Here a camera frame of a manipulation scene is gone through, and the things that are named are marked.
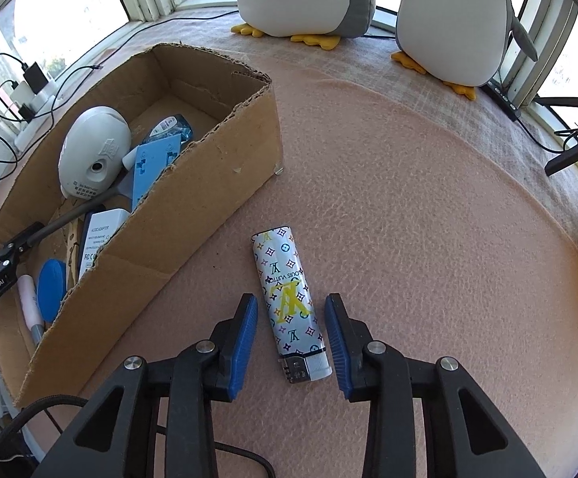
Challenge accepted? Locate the pink tube grey cap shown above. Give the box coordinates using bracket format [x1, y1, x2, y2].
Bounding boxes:
[17, 274, 45, 347]

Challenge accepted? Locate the blue round lid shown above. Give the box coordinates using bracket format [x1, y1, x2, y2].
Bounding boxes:
[36, 259, 66, 324]

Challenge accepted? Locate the white USB charger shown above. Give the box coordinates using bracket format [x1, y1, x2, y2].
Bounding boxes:
[78, 208, 129, 277]

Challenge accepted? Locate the grey long spoon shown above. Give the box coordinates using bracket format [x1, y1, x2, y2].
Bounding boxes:
[27, 169, 133, 247]

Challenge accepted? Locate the white round plug device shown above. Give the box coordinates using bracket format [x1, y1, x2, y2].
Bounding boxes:
[58, 106, 131, 200]

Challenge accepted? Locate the brown cardboard box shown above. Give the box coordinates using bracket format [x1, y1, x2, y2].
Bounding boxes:
[0, 43, 283, 407]

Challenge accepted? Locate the patterned silver lighter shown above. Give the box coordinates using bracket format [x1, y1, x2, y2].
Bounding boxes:
[251, 225, 332, 384]

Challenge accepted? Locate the blue plastic card piece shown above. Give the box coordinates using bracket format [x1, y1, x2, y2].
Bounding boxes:
[131, 134, 181, 210]

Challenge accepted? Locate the clear blue small bottle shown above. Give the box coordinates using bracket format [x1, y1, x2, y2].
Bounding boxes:
[122, 114, 193, 170]

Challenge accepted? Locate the wooden clothespin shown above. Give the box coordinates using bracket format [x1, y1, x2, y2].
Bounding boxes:
[66, 218, 83, 290]

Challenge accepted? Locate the black cylinder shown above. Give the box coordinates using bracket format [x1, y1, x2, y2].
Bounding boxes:
[76, 204, 107, 280]

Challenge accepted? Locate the black plug adapter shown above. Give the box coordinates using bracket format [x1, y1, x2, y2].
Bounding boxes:
[18, 105, 36, 123]

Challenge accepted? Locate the white power strip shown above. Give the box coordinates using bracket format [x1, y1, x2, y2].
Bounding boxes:
[10, 79, 58, 153]

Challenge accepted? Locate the pink felt mat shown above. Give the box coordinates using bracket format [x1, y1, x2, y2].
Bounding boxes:
[0, 44, 578, 478]

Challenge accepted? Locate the black tripod stand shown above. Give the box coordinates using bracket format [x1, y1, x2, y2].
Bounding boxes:
[532, 94, 578, 178]

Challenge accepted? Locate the checkered cloth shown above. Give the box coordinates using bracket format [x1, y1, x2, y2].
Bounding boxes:
[77, 8, 578, 247]

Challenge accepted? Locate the black inline remote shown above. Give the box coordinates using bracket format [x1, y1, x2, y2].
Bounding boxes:
[481, 80, 521, 122]

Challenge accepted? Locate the small plush penguin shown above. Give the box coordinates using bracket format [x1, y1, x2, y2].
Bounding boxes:
[391, 0, 538, 100]

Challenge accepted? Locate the black cable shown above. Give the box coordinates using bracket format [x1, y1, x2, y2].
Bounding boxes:
[0, 8, 240, 186]

